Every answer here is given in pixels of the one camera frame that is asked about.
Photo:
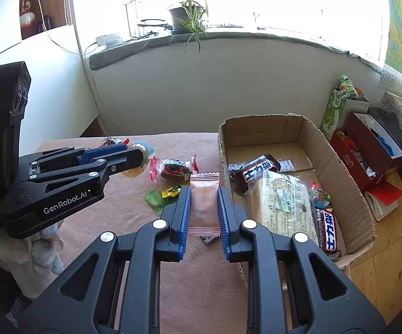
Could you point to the small white box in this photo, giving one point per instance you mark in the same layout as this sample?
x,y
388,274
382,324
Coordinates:
x,y
357,106

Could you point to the green snack bag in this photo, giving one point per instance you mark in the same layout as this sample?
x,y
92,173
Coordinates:
x,y
347,85

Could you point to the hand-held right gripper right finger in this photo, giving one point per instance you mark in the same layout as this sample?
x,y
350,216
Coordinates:
x,y
224,222

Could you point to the white power adapter box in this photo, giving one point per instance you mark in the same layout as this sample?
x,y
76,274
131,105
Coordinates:
x,y
108,40

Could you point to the white vertical pipe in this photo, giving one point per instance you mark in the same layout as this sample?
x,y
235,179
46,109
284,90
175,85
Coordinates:
x,y
73,7

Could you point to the colourful lid jelly cup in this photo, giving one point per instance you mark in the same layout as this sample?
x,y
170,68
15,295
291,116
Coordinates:
x,y
319,196

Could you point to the dark chocolate bar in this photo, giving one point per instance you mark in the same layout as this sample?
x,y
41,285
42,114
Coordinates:
x,y
256,171
329,231

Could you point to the red wrapped snack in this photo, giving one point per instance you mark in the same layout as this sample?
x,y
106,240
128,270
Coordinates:
x,y
173,168
112,142

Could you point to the white framed window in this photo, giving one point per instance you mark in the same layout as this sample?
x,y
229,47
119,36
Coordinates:
x,y
274,0

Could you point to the dark red box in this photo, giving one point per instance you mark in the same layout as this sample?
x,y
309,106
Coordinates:
x,y
354,125

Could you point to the pink snack packet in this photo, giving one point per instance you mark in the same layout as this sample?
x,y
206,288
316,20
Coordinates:
x,y
204,201

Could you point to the brown cardboard box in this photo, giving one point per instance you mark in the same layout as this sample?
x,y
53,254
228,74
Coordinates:
x,y
274,135

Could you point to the grey stone windowsill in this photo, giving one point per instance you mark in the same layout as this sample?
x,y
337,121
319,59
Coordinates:
x,y
221,38

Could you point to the yellow green candy packet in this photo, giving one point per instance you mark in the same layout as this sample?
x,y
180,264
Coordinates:
x,y
171,191

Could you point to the red white figurine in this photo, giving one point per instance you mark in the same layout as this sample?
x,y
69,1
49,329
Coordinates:
x,y
27,15

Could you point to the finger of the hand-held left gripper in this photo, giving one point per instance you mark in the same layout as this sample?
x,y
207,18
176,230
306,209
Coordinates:
x,y
103,153
124,161

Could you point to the white cabinet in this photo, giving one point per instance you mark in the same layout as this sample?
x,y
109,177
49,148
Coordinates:
x,y
54,76

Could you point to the person's left hand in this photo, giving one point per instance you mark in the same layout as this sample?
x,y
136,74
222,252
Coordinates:
x,y
34,257

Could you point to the yellow jelly cup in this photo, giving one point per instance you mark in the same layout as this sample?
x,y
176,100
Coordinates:
x,y
148,151

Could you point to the red white booklet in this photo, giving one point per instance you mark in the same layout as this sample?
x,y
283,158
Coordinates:
x,y
383,198

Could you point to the green white carton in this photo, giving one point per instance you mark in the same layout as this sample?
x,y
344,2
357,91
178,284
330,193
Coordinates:
x,y
333,111

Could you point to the clear bread packet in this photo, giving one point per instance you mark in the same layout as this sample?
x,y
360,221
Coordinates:
x,y
281,201

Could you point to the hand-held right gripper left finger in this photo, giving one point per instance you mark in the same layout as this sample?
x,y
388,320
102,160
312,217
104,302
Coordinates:
x,y
184,215

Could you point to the potted spider plant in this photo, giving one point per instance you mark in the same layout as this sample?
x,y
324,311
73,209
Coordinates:
x,y
180,17

